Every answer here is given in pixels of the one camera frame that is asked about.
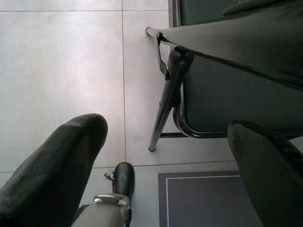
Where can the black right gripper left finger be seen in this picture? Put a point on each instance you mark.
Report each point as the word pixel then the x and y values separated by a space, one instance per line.
pixel 52 170

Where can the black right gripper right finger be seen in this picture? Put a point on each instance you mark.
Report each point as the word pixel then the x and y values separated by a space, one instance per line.
pixel 272 179

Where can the black robot right foot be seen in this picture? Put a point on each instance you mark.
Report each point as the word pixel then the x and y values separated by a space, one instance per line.
pixel 124 177

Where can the grey floor mat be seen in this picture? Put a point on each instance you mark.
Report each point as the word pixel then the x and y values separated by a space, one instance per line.
pixel 201 201

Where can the black folding chair chrome legs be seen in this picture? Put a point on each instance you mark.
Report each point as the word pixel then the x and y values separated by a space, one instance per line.
pixel 236 94

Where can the dark doormat brown border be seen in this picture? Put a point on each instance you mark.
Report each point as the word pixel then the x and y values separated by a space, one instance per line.
pixel 201 11

